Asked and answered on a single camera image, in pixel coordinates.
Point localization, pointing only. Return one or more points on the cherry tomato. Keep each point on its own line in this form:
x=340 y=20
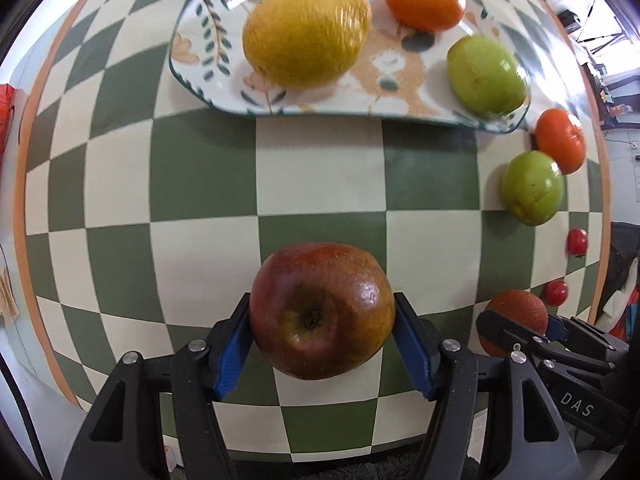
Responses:
x=577 y=243
x=555 y=293

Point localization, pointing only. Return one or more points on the dark red apple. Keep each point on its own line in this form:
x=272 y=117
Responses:
x=319 y=310

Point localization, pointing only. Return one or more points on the red plastic bag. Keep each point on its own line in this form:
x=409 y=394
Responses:
x=7 y=93

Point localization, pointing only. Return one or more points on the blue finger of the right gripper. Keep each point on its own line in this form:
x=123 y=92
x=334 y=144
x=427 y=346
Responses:
x=506 y=333

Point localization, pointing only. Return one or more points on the oval floral ceramic plate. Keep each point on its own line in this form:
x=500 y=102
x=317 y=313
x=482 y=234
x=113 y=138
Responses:
x=400 y=74

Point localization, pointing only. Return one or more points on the pear-shaped yellow lemon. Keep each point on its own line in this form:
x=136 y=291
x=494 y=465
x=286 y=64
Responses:
x=304 y=44

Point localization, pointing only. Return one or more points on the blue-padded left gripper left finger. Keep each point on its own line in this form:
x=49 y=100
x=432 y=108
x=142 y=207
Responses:
x=122 y=437

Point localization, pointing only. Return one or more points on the green white checkered tablecloth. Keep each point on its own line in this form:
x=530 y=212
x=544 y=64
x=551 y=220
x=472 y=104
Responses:
x=144 y=213

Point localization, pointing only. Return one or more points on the dark red-brown round fruit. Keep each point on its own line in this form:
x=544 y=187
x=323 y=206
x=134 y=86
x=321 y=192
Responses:
x=520 y=306

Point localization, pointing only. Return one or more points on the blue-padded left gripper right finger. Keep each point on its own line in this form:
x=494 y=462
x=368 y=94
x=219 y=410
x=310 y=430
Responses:
x=525 y=437

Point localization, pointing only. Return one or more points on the small paper packet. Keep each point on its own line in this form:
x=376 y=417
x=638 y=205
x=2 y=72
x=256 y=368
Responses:
x=8 y=308

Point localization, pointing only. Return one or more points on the green apple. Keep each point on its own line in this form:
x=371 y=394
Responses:
x=532 y=188
x=485 y=77

